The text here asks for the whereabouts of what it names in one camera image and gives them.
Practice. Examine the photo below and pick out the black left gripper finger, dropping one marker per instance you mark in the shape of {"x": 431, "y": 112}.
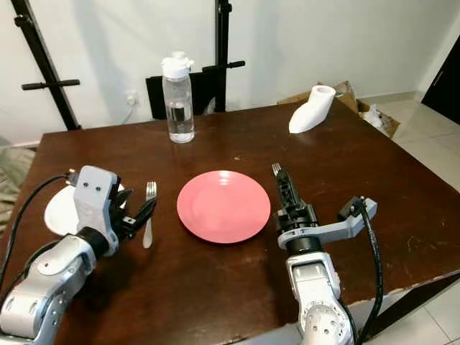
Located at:
{"x": 138, "y": 224}
{"x": 145, "y": 207}

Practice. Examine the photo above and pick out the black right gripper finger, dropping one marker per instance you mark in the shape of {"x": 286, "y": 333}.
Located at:
{"x": 296, "y": 191}
{"x": 282, "y": 188}

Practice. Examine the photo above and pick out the silver metal fork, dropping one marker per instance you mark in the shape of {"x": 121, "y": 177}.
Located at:
{"x": 151, "y": 190}
{"x": 277, "y": 169}

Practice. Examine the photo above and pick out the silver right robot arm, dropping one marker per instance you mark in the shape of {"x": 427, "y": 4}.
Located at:
{"x": 320, "y": 302}

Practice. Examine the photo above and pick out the pink round plate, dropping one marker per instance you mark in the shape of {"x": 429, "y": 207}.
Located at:
{"x": 223, "y": 207}

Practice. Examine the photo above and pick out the white round plate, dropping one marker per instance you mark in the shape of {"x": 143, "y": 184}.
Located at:
{"x": 61, "y": 212}

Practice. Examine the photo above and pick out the crumpled white plastic wrap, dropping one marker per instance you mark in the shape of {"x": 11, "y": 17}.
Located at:
{"x": 374, "y": 117}

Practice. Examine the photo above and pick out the brown cardboard box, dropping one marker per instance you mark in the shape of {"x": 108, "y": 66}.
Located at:
{"x": 377, "y": 118}

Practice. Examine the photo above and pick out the clear water bottle white lid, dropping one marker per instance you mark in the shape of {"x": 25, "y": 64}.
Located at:
{"x": 178, "y": 100}

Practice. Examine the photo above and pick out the olive green cloth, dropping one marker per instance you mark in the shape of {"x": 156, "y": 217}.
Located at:
{"x": 14, "y": 187}

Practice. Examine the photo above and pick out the black upright stand pole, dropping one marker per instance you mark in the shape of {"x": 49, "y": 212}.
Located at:
{"x": 223, "y": 50}

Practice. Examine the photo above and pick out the black slanted stand leg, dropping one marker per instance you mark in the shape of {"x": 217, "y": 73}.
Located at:
{"x": 47, "y": 65}

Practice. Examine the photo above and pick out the dark door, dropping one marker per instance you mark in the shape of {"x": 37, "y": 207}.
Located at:
{"x": 444, "y": 86}

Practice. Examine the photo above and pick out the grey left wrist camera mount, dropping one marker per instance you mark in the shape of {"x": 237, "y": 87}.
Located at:
{"x": 97, "y": 201}

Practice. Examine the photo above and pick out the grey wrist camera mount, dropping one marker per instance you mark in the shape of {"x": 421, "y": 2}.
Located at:
{"x": 338, "y": 228}
{"x": 97, "y": 201}

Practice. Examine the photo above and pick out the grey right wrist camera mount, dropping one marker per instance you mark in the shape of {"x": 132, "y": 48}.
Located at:
{"x": 338, "y": 228}

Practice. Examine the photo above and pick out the white wall socket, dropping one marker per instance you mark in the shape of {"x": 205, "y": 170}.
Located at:
{"x": 131, "y": 98}

